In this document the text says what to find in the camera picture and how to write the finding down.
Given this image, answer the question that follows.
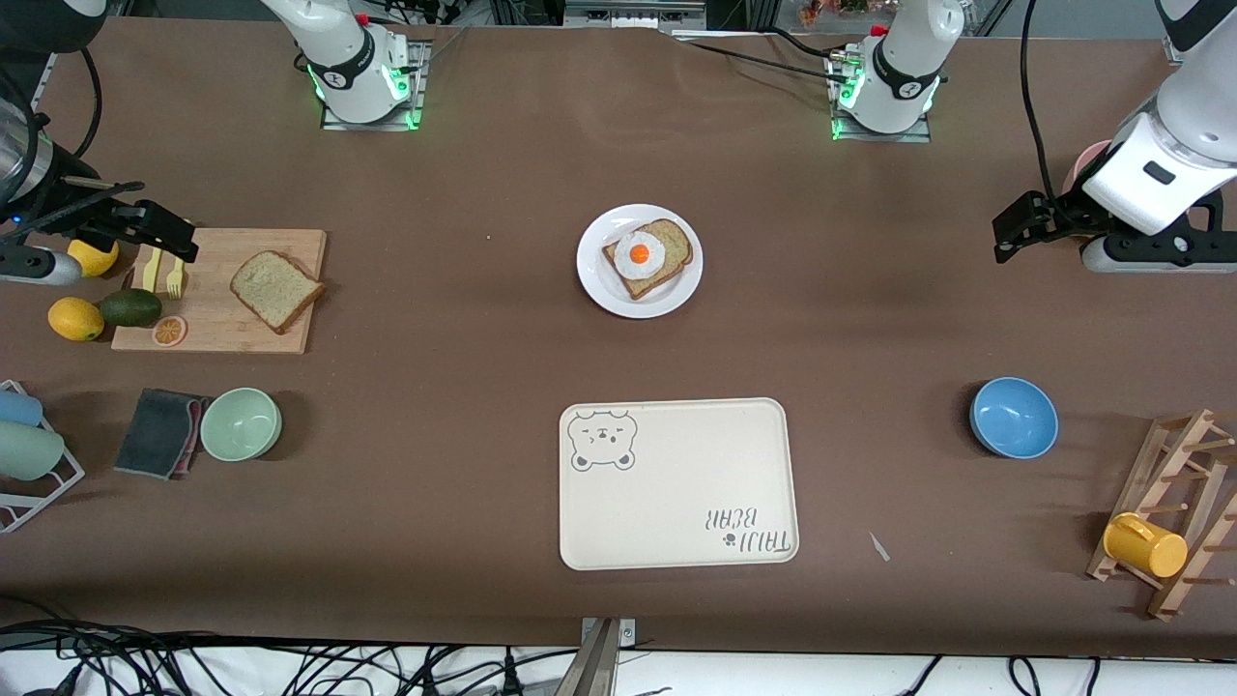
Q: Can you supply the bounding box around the brown bread slice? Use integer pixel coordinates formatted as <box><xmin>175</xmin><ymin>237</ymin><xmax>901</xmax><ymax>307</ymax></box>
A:
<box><xmin>602</xmin><ymin>218</ymin><xmax>695</xmax><ymax>302</ymax></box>
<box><xmin>230</xmin><ymin>249</ymin><xmax>327</xmax><ymax>335</ymax></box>

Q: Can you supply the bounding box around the white round plate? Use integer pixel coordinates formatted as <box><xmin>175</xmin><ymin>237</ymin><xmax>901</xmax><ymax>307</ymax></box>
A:
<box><xmin>576</xmin><ymin>203</ymin><xmax>705</xmax><ymax>320</ymax></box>

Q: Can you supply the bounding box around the yellow lemon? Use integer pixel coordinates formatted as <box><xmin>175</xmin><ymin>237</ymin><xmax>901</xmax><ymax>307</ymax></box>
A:
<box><xmin>68</xmin><ymin>237</ymin><xmax>120</xmax><ymax>279</ymax></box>
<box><xmin>47</xmin><ymin>297</ymin><xmax>105</xmax><ymax>342</ymax></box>

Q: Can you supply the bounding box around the pink bowl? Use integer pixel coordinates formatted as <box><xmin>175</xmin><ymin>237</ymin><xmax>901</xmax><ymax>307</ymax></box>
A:
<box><xmin>1063</xmin><ymin>140</ymin><xmax>1114</xmax><ymax>194</ymax></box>

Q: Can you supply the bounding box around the dark green avocado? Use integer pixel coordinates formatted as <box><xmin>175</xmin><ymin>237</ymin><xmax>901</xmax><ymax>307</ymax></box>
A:
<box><xmin>97</xmin><ymin>288</ymin><xmax>163</xmax><ymax>329</ymax></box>

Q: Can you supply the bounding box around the wooden cutting board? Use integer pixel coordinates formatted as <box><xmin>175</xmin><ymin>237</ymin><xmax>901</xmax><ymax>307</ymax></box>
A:
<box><xmin>111</xmin><ymin>228</ymin><xmax>328</xmax><ymax>355</ymax></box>

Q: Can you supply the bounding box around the blue bowl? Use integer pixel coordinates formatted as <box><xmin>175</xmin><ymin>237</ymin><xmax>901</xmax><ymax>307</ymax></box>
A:
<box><xmin>969</xmin><ymin>377</ymin><xmax>1059</xmax><ymax>459</ymax></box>

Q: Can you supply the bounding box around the dark grey folded cloth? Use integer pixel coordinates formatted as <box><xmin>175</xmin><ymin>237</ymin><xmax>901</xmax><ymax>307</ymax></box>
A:
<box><xmin>114</xmin><ymin>389</ymin><xmax>212</xmax><ymax>481</ymax></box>

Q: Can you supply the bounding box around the pale green bowl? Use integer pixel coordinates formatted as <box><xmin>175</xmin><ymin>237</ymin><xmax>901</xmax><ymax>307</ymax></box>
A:
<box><xmin>200</xmin><ymin>388</ymin><xmax>283</xmax><ymax>462</ymax></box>

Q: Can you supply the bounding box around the pale green cup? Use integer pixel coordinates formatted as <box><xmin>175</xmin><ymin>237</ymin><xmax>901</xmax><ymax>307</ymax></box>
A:
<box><xmin>0</xmin><ymin>422</ymin><xmax>66</xmax><ymax>481</ymax></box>

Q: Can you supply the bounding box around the wooden peg rack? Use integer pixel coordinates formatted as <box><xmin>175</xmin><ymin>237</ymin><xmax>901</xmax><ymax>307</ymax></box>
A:
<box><xmin>1087</xmin><ymin>409</ymin><xmax>1237</xmax><ymax>622</ymax></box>

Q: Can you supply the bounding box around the orange red decoration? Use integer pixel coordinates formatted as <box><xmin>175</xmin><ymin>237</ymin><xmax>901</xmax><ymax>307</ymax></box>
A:
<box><xmin>800</xmin><ymin>0</ymin><xmax>871</xmax><ymax>25</ymax></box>

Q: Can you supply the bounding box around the yellow mug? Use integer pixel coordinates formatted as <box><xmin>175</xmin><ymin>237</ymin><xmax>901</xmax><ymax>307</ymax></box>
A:
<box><xmin>1103</xmin><ymin>512</ymin><xmax>1189</xmax><ymax>579</ymax></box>

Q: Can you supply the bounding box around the fried egg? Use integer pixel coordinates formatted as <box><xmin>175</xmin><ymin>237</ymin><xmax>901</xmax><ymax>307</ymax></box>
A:
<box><xmin>614</xmin><ymin>230</ymin><xmax>668</xmax><ymax>283</ymax></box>

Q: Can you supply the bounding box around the cream bear print tray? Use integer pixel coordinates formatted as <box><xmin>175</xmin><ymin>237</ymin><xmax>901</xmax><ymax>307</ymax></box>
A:
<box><xmin>559</xmin><ymin>397</ymin><xmax>800</xmax><ymax>571</ymax></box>

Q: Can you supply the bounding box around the grey metal box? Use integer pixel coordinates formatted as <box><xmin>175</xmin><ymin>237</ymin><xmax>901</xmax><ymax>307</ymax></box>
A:
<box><xmin>563</xmin><ymin>0</ymin><xmax>708</xmax><ymax>30</ymax></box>

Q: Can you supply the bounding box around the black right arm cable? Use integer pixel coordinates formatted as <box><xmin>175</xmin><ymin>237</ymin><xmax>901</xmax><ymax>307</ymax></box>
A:
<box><xmin>75</xmin><ymin>46</ymin><xmax>104</xmax><ymax>160</ymax></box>

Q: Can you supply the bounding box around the white wire rack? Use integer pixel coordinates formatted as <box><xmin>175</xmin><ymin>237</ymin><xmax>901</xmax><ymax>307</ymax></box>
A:
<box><xmin>0</xmin><ymin>380</ymin><xmax>86</xmax><ymax>535</ymax></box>

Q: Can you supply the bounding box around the black cable on table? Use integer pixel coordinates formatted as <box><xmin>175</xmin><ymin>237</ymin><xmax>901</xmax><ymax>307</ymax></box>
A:
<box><xmin>676</xmin><ymin>34</ymin><xmax>847</xmax><ymax>83</ymax></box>

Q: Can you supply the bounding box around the black cable tangle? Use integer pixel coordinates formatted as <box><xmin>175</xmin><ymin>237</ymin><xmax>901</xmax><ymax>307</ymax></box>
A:
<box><xmin>0</xmin><ymin>599</ymin><xmax>581</xmax><ymax>696</ymax></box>

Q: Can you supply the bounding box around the metal camera pole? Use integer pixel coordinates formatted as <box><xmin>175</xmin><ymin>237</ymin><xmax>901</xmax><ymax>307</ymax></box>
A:
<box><xmin>556</xmin><ymin>617</ymin><xmax>639</xmax><ymax>696</ymax></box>

